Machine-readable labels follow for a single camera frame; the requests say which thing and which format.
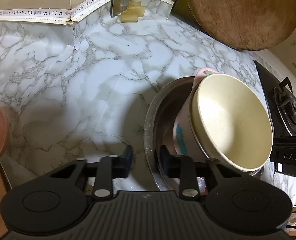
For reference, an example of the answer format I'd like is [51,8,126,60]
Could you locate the cream plastic bowl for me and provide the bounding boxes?
[190,74,273,172]

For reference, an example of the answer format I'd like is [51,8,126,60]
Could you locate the yellow soap blocks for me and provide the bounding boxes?
[120,0,146,23]

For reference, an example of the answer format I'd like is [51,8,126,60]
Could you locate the stainless steel bowl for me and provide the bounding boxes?
[144,76,192,190]

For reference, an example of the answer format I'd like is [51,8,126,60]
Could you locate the round wooden cutting board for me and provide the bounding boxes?
[187,0,296,50]

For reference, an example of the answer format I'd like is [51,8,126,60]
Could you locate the pink steel-lined handled pot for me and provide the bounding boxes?
[172,68,217,163]

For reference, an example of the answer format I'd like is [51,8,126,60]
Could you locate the black gas stove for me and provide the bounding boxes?
[254,61,296,137]

